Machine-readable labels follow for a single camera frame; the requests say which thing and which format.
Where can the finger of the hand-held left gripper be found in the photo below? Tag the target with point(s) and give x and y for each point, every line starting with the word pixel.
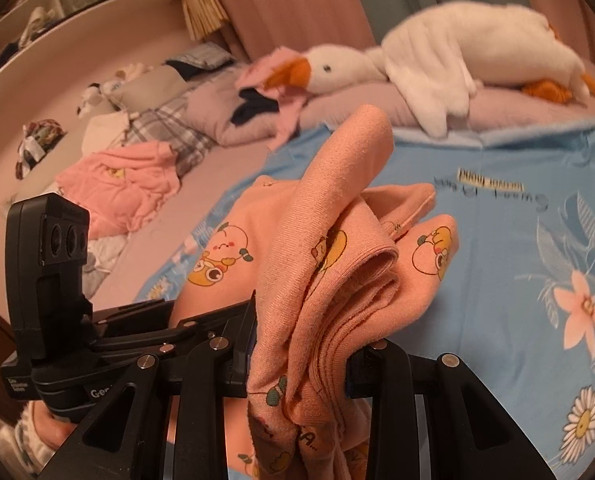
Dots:
pixel 202 327
pixel 137 312

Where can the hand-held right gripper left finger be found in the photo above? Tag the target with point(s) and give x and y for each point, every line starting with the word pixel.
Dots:
pixel 207 385

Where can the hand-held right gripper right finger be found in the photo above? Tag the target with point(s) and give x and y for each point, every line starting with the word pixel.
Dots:
pixel 392 385

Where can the orange printed shirt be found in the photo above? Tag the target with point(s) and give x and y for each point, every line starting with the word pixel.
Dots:
pixel 327 270

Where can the person's left hand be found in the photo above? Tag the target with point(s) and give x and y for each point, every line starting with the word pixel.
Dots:
pixel 52 432

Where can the white crumpled cloth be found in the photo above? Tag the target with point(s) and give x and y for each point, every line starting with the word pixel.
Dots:
pixel 105 250

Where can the pink garment pile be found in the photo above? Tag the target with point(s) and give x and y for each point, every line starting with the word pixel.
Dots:
pixel 117 180

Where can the floral patterned cloth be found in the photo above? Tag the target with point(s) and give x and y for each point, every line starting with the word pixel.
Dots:
pixel 40 135

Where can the blue floral blanket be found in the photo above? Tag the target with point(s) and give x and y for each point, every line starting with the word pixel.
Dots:
pixel 502 260

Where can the cream cloth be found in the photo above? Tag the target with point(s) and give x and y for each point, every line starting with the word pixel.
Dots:
pixel 102 132

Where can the grey plaid blanket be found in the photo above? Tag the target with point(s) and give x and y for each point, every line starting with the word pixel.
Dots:
pixel 177 135

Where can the black and white plush dog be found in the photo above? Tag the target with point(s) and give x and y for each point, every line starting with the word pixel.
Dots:
pixel 90 97

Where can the beige pillow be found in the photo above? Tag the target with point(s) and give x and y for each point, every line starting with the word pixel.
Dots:
pixel 147 87

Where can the dark navy cloth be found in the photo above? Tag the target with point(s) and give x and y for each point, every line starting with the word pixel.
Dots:
pixel 252 107

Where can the grey checked pillow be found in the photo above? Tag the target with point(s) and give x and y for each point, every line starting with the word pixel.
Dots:
pixel 207 55

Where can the pink cloth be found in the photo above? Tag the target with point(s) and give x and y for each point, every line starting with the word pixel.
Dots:
pixel 267 67

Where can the yellow fringed curtain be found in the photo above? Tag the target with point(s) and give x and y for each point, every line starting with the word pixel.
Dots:
pixel 202 10

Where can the white goose plush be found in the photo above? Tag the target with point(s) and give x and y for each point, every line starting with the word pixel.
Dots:
pixel 452 45

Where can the white wall cabinet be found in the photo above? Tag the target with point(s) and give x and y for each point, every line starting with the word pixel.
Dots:
pixel 77 25

